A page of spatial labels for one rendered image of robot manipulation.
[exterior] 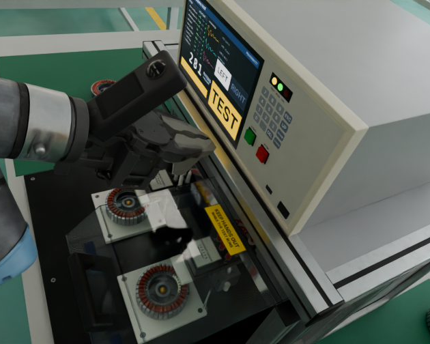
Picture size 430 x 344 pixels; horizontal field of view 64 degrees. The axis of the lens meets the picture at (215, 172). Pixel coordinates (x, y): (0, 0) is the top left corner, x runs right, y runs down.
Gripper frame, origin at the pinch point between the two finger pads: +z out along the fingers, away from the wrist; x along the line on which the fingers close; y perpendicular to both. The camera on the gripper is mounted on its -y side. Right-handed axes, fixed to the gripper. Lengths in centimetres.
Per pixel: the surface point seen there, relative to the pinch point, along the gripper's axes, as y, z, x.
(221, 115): 0.1, 7.9, -8.9
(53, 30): 105, 56, -270
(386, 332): 23, 56, 31
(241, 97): -5.7, 5.2, -4.9
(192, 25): -7.6, 4.4, -24.2
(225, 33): -11.3, 2.7, -13.1
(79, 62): 41, 17, -95
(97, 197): 42, 6, -26
